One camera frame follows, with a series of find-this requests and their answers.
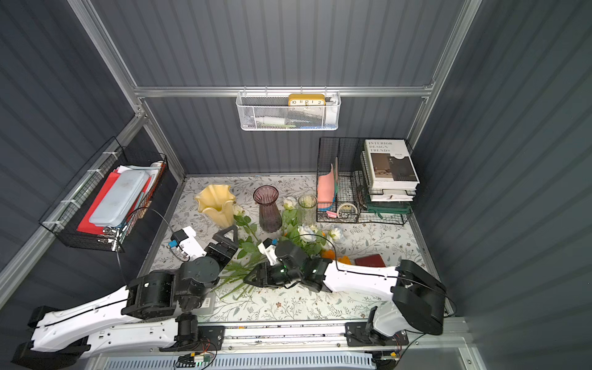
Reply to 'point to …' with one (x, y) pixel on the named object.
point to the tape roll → (347, 203)
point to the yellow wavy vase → (216, 201)
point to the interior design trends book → (392, 170)
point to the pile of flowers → (251, 249)
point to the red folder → (85, 225)
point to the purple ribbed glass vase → (270, 216)
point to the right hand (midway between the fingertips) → (250, 278)
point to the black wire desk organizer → (365, 179)
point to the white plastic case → (113, 209)
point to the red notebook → (373, 260)
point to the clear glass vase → (307, 214)
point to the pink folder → (326, 187)
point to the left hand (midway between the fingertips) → (234, 236)
